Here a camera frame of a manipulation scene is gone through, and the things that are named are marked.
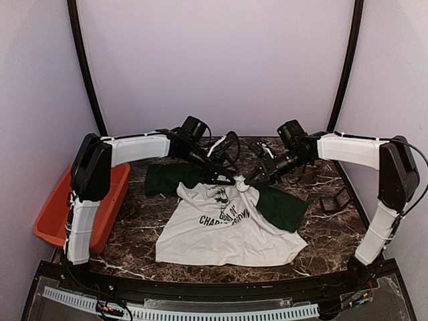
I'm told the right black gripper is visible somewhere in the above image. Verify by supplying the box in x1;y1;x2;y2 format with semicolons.
245;147;311;184

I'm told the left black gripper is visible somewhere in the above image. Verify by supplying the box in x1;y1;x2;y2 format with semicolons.
179;141;241;185

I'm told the white round brooch back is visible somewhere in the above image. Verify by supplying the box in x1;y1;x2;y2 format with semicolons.
235;176;250;193

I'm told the white green Charlie Brown shirt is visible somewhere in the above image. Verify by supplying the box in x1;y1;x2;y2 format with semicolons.
144;163;308;267

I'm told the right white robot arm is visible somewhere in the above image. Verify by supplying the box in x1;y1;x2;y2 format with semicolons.
245;120;427;290

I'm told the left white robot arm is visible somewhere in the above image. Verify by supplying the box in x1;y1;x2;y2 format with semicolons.
64;116;239;265

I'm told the black brooch stand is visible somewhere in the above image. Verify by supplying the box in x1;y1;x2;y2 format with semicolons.
319;187;352;214

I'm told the red plastic bin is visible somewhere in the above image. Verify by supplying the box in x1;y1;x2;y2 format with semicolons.
33;163;130;254

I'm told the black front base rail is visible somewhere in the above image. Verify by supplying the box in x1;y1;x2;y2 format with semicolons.
39;257;399;305

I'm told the white slotted cable duct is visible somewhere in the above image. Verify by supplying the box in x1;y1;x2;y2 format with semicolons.
42;286;320;321

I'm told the left black frame post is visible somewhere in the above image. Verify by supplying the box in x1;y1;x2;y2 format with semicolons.
66;0;108;136

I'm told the black frame post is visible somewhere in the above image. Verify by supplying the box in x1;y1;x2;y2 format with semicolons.
326;0;364;132
66;0;108;136

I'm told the right black frame post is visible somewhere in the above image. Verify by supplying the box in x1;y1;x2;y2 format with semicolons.
326;0;364;132

